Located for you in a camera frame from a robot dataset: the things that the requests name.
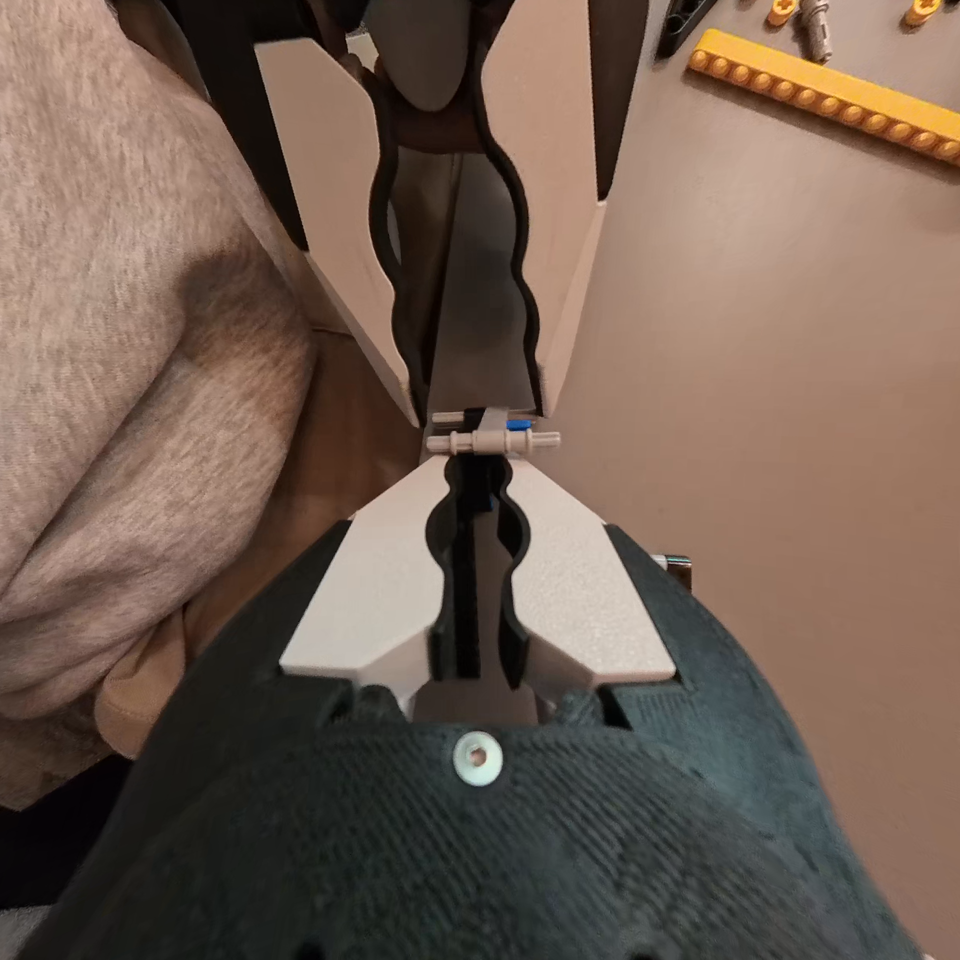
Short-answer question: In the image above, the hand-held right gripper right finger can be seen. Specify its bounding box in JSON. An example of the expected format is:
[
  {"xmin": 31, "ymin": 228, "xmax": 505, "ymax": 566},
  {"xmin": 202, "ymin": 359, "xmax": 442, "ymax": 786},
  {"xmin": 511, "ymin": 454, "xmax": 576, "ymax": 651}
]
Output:
[{"xmin": 496, "ymin": 456, "xmax": 684, "ymax": 714}]

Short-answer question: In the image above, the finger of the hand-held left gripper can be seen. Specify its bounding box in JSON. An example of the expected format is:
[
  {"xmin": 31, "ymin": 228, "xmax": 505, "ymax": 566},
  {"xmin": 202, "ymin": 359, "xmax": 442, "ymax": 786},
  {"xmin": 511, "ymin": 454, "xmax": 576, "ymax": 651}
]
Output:
[
  {"xmin": 471, "ymin": 0, "xmax": 609, "ymax": 420},
  {"xmin": 253, "ymin": 36, "xmax": 432, "ymax": 430}
]

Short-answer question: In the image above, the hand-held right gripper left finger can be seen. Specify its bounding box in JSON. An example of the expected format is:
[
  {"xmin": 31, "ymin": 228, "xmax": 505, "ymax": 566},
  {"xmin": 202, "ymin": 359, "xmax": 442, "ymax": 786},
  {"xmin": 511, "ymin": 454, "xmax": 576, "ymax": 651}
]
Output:
[{"xmin": 279, "ymin": 456, "xmax": 455, "ymax": 717}]

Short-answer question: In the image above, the black and grey lego assembly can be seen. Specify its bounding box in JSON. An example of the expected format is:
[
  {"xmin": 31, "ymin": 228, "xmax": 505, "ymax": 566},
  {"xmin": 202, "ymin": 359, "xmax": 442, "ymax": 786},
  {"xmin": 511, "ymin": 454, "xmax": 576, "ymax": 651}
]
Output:
[{"xmin": 425, "ymin": 405, "xmax": 563, "ymax": 681}]

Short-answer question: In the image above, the person's left forearm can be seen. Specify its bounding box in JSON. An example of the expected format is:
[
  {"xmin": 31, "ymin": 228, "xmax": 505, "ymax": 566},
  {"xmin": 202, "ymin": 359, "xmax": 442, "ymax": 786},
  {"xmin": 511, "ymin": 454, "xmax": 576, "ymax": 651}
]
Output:
[{"xmin": 0, "ymin": 0, "xmax": 315, "ymax": 361}]

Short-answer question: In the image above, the black lego beam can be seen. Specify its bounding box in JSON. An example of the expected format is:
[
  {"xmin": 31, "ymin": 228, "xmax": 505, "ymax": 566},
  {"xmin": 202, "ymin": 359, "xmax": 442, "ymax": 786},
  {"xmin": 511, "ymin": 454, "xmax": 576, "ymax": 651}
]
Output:
[{"xmin": 654, "ymin": 0, "xmax": 726, "ymax": 63}]

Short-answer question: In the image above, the long yellow lego beam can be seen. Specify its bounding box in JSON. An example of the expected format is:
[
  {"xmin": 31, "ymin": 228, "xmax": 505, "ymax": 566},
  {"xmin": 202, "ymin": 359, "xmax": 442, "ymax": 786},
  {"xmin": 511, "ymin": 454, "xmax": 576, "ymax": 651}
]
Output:
[{"xmin": 685, "ymin": 28, "xmax": 960, "ymax": 168}]

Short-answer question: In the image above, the grey lego pin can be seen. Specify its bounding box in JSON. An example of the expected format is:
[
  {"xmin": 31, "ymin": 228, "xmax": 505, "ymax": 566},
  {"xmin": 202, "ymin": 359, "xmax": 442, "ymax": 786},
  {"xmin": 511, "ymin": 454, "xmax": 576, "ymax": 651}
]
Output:
[{"xmin": 798, "ymin": 0, "xmax": 837, "ymax": 63}]

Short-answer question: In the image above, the person's grey sweatshirt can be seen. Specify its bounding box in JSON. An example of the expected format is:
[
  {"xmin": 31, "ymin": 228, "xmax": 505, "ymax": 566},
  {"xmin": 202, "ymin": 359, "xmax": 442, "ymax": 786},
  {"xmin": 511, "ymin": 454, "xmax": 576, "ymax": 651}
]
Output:
[{"xmin": 0, "ymin": 285, "xmax": 318, "ymax": 815}]

